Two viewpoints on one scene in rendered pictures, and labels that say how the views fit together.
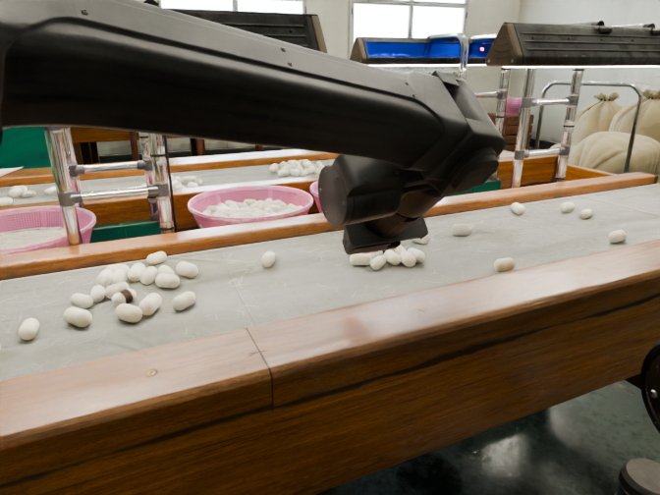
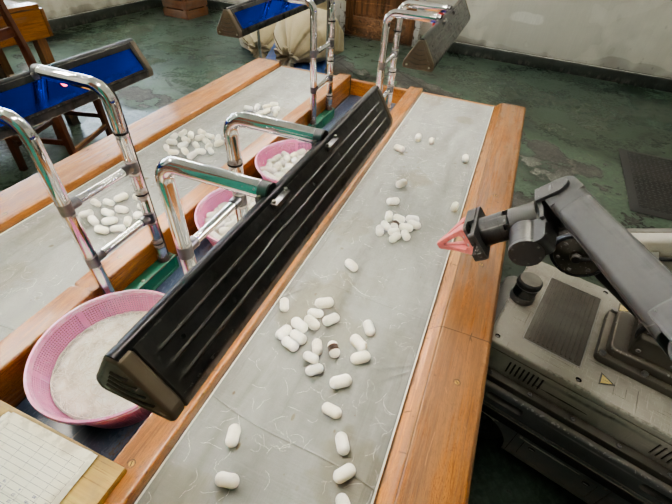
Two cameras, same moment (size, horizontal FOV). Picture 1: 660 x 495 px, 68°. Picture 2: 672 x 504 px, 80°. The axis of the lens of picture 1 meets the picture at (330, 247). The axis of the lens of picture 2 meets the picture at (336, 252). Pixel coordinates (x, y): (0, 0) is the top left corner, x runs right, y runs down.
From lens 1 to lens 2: 0.73 m
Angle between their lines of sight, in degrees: 43
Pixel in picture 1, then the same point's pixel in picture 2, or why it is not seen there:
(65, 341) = (357, 400)
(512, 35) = (428, 49)
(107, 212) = (124, 277)
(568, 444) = not seen: hidden behind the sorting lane
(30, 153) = not seen: outside the picture
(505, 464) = not seen: hidden behind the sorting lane
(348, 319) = (468, 290)
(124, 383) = (458, 396)
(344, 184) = (545, 250)
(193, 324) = (394, 338)
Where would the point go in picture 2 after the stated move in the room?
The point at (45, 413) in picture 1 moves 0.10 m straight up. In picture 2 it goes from (463, 437) to (482, 405)
